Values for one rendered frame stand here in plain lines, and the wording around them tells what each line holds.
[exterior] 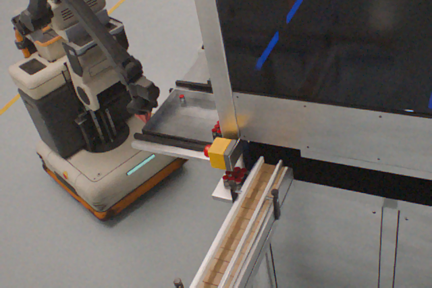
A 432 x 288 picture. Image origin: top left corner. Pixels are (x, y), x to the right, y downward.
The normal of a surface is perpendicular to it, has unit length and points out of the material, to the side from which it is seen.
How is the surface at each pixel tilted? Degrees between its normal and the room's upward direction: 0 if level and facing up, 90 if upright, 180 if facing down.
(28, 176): 0
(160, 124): 0
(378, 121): 90
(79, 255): 0
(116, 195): 90
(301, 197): 90
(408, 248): 90
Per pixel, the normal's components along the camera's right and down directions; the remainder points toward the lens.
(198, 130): -0.16, -0.76
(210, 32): -0.40, 0.63
